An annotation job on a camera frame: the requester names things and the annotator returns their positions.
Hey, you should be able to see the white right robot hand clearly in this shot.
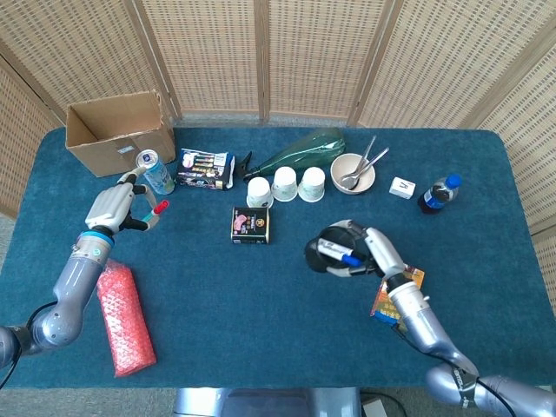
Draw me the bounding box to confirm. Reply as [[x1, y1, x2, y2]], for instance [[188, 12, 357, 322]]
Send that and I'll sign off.
[[321, 219, 407, 279]]

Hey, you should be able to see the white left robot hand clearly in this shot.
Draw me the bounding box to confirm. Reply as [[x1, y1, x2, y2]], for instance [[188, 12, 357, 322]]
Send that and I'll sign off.
[[84, 167, 162, 238]]

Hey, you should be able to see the red cap white marker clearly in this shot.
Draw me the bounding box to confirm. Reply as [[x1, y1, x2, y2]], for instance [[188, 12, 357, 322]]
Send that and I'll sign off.
[[141, 199, 170, 221]]

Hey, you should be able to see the black mesh pen holder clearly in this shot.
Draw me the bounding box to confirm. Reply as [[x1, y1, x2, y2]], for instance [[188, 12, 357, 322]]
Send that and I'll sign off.
[[303, 225, 370, 274]]

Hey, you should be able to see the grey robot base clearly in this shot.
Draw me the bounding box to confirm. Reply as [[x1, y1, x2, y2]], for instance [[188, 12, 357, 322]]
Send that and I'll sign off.
[[173, 387, 362, 417]]

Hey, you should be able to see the blue marker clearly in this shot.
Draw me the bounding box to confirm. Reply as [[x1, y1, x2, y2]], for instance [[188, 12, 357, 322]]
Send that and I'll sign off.
[[315, 240, 362, 267]]

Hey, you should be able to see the yellow and blue carton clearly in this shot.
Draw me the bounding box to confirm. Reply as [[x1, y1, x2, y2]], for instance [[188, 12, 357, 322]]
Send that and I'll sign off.
[[369, 264, 426, 334]]

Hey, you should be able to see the light blue drink can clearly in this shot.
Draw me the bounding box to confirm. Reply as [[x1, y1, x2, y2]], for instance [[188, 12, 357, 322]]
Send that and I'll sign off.
[[136, 149, 176, 195]]

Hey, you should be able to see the open cardboard box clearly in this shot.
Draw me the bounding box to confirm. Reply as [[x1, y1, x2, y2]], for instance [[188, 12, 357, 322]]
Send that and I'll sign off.
[[64, 89, 177, 178]]

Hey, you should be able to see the small white cardboard box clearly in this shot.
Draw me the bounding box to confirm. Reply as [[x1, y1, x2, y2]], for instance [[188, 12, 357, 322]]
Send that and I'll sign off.
[[389, 176, 417, 200]]

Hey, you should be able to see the cola bottle blue cap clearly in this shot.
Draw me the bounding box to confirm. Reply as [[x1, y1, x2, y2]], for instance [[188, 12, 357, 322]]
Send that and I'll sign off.
[[417, 174, 463, 215]]

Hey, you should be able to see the metal spoon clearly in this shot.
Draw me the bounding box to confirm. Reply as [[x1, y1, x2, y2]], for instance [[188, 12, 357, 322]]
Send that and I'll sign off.
[[349, 135, 378, 191], [341, 147, 391, 182]]

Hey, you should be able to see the beige round bowl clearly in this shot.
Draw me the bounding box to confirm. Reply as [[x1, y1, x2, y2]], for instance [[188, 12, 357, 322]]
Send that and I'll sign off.
[[329, 153, 377, 195]]

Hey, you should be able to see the white paper cup leaf print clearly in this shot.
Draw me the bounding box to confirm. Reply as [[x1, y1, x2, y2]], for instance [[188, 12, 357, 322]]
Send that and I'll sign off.
[[271, 166, 300, 202], [297, 167, 327, 203], [246, 176, 275, 209]]

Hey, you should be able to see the black printed plastic package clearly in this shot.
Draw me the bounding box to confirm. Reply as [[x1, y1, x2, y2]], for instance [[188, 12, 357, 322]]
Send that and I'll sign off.
[[174, 148, 235, 191]]

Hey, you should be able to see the red bubble wrap roll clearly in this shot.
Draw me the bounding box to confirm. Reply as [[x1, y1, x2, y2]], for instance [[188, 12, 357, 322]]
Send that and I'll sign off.
[[96, 259, 157, 378]]

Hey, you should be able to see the green plastic spray bottle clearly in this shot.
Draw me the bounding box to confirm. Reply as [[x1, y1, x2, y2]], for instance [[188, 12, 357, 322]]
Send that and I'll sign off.
[[236, 128, 348, 182]]

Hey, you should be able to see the black rectangular tin box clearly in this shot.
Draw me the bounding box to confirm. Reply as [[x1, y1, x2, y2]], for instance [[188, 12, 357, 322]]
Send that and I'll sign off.
[[230, 206, 270, 245]]

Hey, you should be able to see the blue carpet table cover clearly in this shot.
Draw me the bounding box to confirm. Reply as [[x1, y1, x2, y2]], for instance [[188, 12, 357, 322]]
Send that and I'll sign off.
[[0, 125, 550, 389]]

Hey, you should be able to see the woven wooden folding screen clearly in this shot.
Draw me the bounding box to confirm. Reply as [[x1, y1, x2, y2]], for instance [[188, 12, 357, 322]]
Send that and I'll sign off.
[[0, 0, 556, 238]]

